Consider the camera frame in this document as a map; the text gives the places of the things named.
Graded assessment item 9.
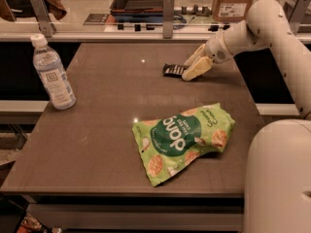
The clear plastic water bottle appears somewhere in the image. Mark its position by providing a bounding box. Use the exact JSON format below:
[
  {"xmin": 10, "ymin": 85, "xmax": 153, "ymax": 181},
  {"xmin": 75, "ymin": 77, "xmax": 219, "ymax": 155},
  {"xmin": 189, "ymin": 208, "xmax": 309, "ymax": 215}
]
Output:
[{"xmin": 30, "ymin": 34, "xmax": 76, "ymax": 110}]

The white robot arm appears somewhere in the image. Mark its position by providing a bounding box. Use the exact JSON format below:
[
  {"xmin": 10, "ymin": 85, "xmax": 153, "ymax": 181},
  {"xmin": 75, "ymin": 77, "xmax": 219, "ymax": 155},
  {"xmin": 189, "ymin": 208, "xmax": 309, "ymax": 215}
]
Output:
[{"xmin": 182, "ymin": 0, "xmax": 311, "ymax": 233}]

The brown cardboard box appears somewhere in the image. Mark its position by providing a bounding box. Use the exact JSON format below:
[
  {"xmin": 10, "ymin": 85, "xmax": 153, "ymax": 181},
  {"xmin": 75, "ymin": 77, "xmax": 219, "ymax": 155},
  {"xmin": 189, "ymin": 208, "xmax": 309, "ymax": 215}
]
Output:
[{"xmin": 212, "ymin": 0, "xmax": 253, "ymax": 22}]

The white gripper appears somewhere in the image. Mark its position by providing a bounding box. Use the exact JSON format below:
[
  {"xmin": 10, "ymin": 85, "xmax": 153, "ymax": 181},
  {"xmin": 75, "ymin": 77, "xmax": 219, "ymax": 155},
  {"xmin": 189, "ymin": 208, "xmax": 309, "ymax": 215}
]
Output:
[{"xmin": 182, "ymin": 32, "xmax": 233, "ymax": 82}]

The right metal bracket post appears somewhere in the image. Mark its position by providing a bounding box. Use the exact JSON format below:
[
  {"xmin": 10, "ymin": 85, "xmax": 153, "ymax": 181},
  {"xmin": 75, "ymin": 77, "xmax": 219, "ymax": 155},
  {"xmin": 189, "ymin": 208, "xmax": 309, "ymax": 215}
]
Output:
[{"xmin": 289, "ymin": 0, "xmax": 311, "ymax": 35}]

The green dang chips bag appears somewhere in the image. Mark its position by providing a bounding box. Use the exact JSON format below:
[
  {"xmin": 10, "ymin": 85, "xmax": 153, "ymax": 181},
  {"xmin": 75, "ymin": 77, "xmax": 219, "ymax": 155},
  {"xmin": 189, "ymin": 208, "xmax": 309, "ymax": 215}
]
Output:
[{"xmin": 132, "ymin": 103, "xmax": 235, "ymax": 186}]

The centre metal bracket post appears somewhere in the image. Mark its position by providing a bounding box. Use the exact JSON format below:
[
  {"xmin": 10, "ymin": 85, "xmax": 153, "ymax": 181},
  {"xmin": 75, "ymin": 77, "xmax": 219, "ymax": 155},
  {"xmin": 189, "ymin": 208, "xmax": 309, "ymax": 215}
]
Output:
[{"xmin": 162, "ymin": 0, "xmax": 175, "ymax": 39}]

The metal bracket post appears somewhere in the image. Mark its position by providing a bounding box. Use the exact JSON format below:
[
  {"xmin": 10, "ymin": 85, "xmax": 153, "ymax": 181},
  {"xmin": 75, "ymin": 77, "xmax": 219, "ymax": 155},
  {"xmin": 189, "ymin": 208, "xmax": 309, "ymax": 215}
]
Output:
[
  {"xmin": 289, "ymin": 0, "xmax": 311, "ymax": 35},
  {"xmin": 30, "ymin": 0, "xmax": 54, "ymax": 38},
  {"xmin": 162, "ymin": 0, "xmax": 175, "ymax": 39}
]

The left metal bracket post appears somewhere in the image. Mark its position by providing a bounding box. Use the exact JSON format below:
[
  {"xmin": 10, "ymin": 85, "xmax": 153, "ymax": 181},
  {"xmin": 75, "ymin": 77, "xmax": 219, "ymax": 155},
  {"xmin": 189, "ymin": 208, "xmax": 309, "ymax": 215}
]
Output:
[{"xmin": 30, "ymin": 0, "xmax": 54, "ymax": 38}]

